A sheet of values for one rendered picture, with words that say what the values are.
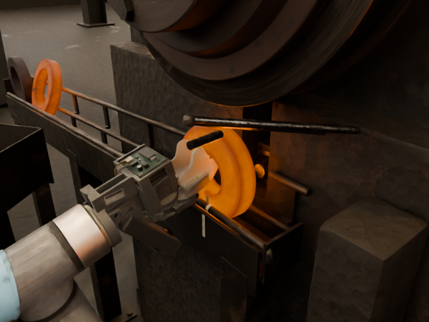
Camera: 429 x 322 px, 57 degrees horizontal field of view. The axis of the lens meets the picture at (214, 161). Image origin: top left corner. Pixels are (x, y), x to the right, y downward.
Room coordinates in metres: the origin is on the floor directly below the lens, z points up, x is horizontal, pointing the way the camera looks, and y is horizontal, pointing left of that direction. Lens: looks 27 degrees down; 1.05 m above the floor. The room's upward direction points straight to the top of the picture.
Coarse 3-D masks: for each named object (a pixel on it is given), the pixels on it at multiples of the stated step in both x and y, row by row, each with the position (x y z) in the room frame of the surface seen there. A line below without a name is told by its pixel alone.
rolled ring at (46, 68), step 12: (48, 60) 1.24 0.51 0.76; (36, 72) 1.29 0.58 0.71; (48, 72) 1.20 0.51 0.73; (60, 72) 1.20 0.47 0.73; (36, 84) 1.27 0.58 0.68; (48, 84) 1.18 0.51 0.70; (60, 84) 1.18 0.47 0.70; (36, 96) 1.25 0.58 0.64; (48, 96) 1.16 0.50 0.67; (60, 96) 1.17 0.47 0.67; (48, 108) 1.15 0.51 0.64
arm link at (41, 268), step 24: (24, 240) 0.38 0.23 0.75; (48, 240) 0.37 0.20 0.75; (0, 264) 0.35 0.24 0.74; (24, 264) 0.35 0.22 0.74; (48, 264) 0.35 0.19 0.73; (72, 264) 0.37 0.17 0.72; (0, 288) 0.32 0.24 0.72; (24, 288) 0.33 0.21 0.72; (48, 288) 0.35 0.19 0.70; (72, 288) 0.38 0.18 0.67; (0, 312) 0.31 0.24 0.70; (24, 312) 0.33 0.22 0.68; (48, 312) 0.34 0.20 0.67
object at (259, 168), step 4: (260, 156) 0.59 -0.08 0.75; (264, 156) 0.58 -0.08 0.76; (268, 156) 0.58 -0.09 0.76; (260, 160) 0.57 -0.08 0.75; (264, 160) 0.57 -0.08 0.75; (268, 160) 0.57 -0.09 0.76; (256, 164) 0.57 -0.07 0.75; (260, 164) 0.57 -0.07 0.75; (264, 164) 0.57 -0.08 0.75; (256, 168) 0.57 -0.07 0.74; (260, 168) 0.56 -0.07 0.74; (264, 168) 0.56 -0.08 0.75; (256, 172) 0.57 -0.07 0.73; (260, 172) 0.56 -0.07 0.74; (264, 172) 0.56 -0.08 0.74; (260, 176) 0.56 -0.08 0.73; (264, 176) 0.56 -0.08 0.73
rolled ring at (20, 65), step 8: (16, 56) 1.36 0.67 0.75; (8, 64) 1.39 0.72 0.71; (16, 64) 1.31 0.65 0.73; (24, 64) 1.32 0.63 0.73; (16, 72) 1.40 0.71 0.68; (24, 72) 1.30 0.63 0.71; (16, 80) 1.40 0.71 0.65; (24, 80) 1.29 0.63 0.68; (16, 88) 1.39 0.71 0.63; (24, 88) 1.28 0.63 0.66; (24, 96) 1.29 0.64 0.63
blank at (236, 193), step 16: (192, 128) 0.58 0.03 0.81; (208, 128) 0.55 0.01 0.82; (224, 128) 0.55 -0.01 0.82; (208, 144) 0.55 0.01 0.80; (224, 144) 0.52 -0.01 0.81; (240, 144) 0.52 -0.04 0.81; (224, 160) 0.51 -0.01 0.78; (240, 160) 0.50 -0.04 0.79; (224, 176) 0.51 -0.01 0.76; (240, 176) 0.49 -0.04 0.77; (208, 192) 0.54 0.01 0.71; (224, 192) 0.51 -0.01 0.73; (240, 192) 0.49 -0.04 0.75; (224, 208) 0.51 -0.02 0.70; (240, 208) 0.49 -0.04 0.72
